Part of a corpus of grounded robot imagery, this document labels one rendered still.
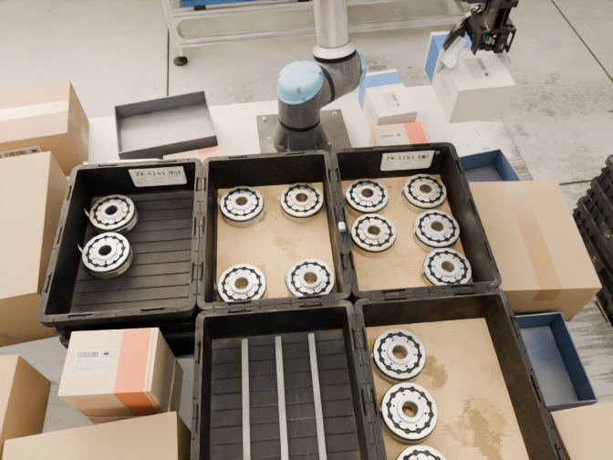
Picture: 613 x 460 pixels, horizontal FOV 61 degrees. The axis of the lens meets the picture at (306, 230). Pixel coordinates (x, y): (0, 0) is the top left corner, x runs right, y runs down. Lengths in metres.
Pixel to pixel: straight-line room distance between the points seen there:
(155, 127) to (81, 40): 1.91
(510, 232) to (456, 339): 0.29
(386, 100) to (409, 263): 0.59
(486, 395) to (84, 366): 0.75
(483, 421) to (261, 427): 0.41
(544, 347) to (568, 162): 1.58
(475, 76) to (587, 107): 2.00
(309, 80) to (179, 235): 0.50
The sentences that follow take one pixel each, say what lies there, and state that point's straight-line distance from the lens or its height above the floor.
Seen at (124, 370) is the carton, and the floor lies 0.92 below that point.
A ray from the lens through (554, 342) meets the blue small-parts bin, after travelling 1.34.
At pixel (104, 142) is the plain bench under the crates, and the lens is 1.69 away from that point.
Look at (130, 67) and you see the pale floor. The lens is 3.17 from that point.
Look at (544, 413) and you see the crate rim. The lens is 1.00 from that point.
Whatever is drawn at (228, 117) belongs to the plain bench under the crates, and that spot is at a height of 0.70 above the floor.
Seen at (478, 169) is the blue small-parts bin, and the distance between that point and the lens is 1.58.
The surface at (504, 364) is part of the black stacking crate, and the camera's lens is 1.10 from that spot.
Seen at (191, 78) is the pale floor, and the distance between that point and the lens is 3.01.
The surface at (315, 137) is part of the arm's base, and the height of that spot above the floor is 0.81.
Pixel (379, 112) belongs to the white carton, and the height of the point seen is 0.79.
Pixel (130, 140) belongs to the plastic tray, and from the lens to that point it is 1.59.
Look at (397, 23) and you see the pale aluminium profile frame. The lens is 3.15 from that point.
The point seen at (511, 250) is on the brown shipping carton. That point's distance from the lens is 1.23.
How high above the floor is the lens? 1.82
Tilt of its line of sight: 55 degrees down
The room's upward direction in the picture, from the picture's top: straight up
